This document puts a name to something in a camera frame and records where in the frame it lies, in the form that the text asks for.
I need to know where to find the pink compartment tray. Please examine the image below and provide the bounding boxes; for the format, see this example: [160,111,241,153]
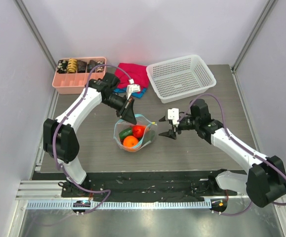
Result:
[52,57,107,94]

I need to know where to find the orange fruit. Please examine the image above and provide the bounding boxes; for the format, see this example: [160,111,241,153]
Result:
[123,135,139,152]

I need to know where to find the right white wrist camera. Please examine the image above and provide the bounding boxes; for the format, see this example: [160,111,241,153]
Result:
[166,108,180,127]

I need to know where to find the white slotted cable duct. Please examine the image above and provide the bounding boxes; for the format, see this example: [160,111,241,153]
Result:
[26,199,211,210]

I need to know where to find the green cucumber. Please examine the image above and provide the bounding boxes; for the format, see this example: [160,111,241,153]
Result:
[119,127,133,140]

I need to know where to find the blue folded cloth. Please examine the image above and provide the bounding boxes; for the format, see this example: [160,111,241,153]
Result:
[114,88,147,99]

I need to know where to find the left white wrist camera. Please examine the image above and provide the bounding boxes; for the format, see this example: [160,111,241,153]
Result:
[126,79,141,100]

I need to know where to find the white plastic basket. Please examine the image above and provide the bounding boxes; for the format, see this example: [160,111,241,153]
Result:
[146,54,216,104]

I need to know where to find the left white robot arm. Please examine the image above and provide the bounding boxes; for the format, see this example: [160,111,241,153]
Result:
[43,73,141,197]

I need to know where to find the yellow striped roll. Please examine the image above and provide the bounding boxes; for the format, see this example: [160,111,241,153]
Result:
[67,58,78,74]

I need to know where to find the red pepper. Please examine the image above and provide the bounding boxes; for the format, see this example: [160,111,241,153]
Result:
[132,125,146,139]

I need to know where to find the clear zip top bag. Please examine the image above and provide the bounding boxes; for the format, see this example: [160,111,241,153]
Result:
[114,114,158,152]

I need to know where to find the green avocado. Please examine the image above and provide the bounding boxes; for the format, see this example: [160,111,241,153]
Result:
[145,130,156,142]

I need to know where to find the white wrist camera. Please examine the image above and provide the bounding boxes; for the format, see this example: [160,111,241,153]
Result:
[166,108,180,127]
[126,79,141,100]

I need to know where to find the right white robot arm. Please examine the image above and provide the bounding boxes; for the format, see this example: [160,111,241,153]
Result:
[159,99,286,207]

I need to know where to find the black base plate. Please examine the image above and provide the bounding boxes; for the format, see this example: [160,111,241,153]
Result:
[33,171,237,203]

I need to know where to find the dark brown roll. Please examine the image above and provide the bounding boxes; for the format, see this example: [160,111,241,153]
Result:
[77,60,87,73]

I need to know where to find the floral end roll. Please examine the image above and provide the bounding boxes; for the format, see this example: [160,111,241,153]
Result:
[95,61,105,73]

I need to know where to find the black patterned roll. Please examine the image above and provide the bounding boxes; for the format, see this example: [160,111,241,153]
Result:
[86,60,97,73]

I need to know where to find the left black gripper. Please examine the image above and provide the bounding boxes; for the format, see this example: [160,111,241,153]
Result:
[103,93,137,124]

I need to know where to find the red folded cloth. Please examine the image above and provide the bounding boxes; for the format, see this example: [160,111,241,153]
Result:
[115,63,149,89]

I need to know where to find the aluminium frame rail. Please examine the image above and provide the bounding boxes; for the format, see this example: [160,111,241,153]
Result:
[16,145,62,200]

